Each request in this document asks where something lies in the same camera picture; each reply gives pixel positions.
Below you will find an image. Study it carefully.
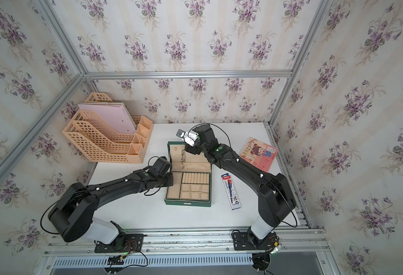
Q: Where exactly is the green jewelry box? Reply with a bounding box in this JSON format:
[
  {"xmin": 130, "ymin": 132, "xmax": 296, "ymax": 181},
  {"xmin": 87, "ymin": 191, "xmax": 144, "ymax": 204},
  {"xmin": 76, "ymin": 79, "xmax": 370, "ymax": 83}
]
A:
[{"xmin": 164, "ymin": 142, "xmax": 212, "ymax": 207}]

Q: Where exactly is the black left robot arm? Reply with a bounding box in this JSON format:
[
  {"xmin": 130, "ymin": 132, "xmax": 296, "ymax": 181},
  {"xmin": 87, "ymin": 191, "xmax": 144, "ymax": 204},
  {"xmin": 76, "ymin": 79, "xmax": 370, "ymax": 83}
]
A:
[{"xmin": 47, "ymin": 157, "xmax": 174, "ymax": 246}]

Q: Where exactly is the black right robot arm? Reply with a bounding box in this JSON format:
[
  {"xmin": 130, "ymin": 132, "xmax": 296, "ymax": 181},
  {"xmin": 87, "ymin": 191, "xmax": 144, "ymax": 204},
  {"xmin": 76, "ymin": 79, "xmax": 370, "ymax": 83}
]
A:
[{"xmin": 176, "ymin": 123, "xmax": 297, "ymax": 244}]

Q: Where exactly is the pink cartoon notebook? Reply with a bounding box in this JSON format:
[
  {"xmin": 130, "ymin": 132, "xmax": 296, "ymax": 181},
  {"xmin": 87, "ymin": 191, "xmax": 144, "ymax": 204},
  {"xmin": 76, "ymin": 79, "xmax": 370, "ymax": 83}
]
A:
[{"xmin": 239, "ymin": 137, "xmax": 278, "ymax": 173}]

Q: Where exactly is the boxed pen pack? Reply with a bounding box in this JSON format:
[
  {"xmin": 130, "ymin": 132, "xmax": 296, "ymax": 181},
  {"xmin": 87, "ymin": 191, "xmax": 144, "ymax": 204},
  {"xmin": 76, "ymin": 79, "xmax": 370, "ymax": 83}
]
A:
[{"xmin": 221, "ymin": 173, "xmax": 241, "ymax": 210}]

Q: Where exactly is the peach plastic file organizer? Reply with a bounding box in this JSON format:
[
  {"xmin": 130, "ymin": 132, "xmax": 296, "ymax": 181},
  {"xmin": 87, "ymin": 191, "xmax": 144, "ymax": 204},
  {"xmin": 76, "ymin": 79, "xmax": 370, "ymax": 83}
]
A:
[{"xmin": 62, "ymin": 92, "xmax": 153, "ymax": 164}]

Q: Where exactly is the pink folder in organizer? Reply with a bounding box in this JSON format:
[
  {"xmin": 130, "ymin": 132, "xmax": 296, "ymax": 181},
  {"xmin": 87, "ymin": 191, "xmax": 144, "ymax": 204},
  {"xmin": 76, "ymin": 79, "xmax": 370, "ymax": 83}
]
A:
[{"xmin": 78, "ymin": 103, "xmax": 137, "ymax": 134}]

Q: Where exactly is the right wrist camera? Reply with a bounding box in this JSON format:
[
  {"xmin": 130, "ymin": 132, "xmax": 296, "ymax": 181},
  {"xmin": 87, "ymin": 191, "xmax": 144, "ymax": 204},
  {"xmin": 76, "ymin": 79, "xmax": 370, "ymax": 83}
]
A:
[{"xmin": 176, "ymin": 129, "xmax": 199, "ymax": 147}]

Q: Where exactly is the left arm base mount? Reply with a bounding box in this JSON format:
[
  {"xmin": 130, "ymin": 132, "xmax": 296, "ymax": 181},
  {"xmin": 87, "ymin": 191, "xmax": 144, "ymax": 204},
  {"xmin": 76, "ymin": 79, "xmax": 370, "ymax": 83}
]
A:
[{"xmin": 94, "ymin": 221, "xmax": 145, "ymax": 254}]

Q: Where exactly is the small circuit board with wires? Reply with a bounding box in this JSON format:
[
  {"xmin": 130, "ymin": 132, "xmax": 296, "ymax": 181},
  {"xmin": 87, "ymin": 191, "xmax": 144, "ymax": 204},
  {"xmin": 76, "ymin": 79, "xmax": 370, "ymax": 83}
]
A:
[{"xmin": 106, "ymin": 256, "xmax": 125, "ymax": 266}]

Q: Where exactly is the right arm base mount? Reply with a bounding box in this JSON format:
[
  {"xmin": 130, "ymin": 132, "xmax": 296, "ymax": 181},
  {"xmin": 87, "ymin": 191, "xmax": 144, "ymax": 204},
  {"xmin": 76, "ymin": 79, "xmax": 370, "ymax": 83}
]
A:
[{"xmin": 231, "ymin": 230, "xmax": 279, "ymax": 251}]

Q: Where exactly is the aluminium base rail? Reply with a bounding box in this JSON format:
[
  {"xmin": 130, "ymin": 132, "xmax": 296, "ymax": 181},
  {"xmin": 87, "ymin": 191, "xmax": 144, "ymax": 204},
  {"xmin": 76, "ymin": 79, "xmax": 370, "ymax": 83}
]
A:
[{"xmin": 43, "ymin": 227, "xmax": 331, "ymax": 257}]

